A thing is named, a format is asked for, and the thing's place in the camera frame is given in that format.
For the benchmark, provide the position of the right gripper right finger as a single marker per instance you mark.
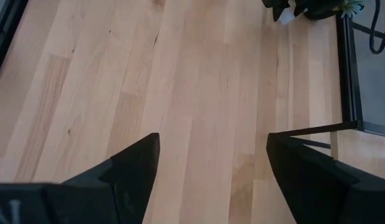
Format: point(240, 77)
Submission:
point(319, 193)

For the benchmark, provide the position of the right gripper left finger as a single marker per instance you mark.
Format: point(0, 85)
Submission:
point(117, 193)

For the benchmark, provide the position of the white plant tag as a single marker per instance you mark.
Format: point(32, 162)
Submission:
point(287, 18)

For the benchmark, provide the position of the potted succulent plant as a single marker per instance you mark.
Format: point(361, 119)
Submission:
point(316, 7)

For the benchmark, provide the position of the black table frame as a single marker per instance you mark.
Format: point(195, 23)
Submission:
point(347, 77)

